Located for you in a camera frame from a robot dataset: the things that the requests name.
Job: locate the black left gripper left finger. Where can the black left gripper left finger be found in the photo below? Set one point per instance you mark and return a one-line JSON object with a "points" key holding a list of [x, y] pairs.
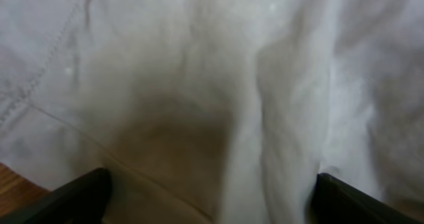
{"points": [[82, 201]]}

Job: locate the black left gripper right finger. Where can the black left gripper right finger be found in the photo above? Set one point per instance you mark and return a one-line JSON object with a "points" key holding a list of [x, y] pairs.
{"points": [[335, 202]]}

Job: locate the beige shorts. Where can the beige shorts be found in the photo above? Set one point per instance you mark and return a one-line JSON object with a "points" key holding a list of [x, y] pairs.
{"points": [[216, 111]]}

